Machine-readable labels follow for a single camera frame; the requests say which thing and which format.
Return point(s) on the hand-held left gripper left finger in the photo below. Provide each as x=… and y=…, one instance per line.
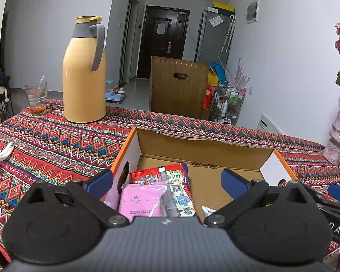
x=99, y=181

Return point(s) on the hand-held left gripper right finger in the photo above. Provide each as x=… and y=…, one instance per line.
x=234, y=180

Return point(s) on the red packet with blue print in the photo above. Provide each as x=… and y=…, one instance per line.
x=181, y=195

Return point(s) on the clear packet with grey print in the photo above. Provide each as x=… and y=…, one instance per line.
x=167, y=204

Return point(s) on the pink textured vase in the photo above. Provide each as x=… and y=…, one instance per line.
x=338, y=141

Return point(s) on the blue floor tray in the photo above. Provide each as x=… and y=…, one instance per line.
x=115, y=96

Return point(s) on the red gift box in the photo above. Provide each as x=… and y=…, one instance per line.
x=208, y=97

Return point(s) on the yellow thermos jug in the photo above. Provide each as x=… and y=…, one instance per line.
x=83, y=85

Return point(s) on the glass cup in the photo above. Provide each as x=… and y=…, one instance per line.
x=36, y=99

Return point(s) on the yellow bag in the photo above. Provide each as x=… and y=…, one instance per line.
x=212, y=78

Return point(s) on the pink feathery plant bunch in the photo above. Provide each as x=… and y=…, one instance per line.
x=240, y=75

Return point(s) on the wooden chair back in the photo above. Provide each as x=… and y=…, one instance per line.
x=170, y=96

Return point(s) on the blue plastic bag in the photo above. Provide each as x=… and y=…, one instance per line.
x=218, y=72

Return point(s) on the dark entrance door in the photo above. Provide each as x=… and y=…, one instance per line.
x=150, y=56

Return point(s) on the grey fridge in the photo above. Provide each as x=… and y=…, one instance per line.
x=212, y=42

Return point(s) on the white folded umbrella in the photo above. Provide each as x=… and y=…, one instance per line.
x=229, y=34

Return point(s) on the clear plastic pouch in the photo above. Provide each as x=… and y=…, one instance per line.
x=216, y=21

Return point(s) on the paper notice on door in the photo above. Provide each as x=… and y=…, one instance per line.
x=161, y=27

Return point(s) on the white electrical panel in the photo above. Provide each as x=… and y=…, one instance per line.
x=252, y=10

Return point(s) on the yellow box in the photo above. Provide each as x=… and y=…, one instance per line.
x=223, y=8

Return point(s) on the white wall socket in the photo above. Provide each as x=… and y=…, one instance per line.
x=251, y=90

